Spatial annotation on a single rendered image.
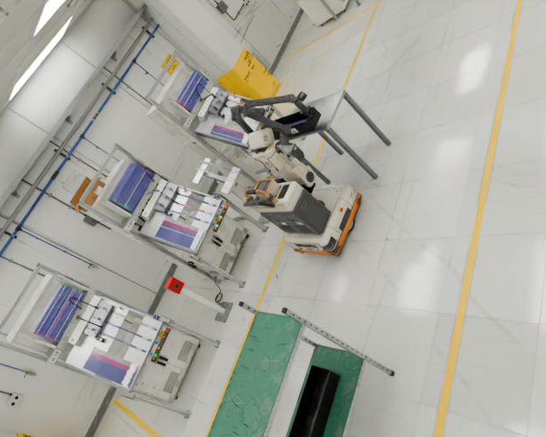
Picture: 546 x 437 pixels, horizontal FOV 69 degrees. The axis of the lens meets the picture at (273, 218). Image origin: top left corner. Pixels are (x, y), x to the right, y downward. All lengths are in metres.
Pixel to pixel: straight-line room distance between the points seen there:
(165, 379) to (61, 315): 1.25
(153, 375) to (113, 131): 3.47
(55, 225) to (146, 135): 1.84
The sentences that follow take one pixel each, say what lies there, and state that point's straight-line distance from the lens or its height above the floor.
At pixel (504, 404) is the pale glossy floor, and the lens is 2.72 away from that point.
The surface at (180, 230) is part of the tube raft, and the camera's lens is 4.51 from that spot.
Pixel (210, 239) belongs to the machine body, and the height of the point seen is 0.49.
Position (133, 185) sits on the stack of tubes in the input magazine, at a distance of 4.63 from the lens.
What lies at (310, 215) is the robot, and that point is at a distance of 3.53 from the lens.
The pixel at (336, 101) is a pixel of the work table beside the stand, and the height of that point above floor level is 0.80.
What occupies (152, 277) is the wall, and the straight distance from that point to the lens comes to 6.28.
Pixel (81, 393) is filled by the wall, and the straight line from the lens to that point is 6.23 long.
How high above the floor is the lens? 2.50
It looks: 30 degrees down
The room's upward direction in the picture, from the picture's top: 53 degrees counter-clockwise
